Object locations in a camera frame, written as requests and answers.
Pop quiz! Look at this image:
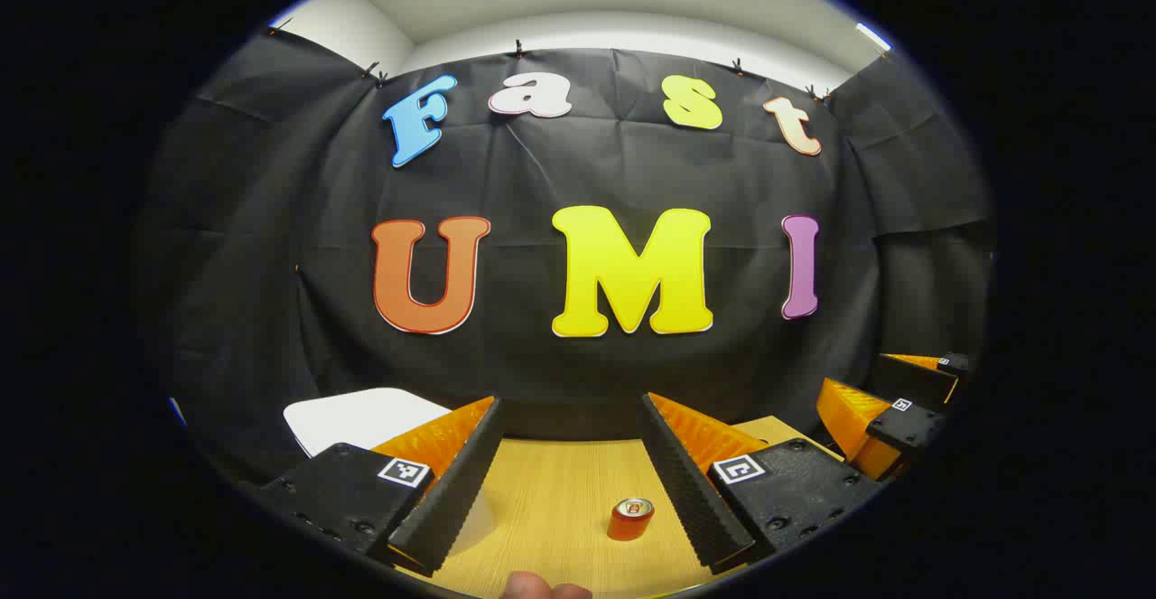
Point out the red pop can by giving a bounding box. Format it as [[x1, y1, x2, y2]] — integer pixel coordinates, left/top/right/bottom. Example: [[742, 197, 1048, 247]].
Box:
[[607, 497, 655, 542]]

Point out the black backdrop cloth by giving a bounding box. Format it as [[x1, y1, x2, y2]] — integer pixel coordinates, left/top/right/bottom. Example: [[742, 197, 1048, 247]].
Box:
[[135, 25, 994, 491]]

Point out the white desktop garbage bin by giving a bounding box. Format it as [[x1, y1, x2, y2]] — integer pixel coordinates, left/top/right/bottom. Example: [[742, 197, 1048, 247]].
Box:
[[283, 388, 496, 557]]

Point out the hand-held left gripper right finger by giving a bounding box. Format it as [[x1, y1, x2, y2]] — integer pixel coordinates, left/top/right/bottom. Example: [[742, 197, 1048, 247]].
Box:
[[639, 391, 883, 575]]

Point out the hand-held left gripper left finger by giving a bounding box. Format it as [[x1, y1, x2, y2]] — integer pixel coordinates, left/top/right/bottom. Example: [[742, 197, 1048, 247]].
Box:
[[260, 395, 505, 578]]

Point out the wooden desktop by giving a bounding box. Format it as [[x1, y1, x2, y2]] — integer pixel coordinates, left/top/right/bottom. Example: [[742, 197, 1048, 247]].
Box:
[[397, 416, 845, 599]]

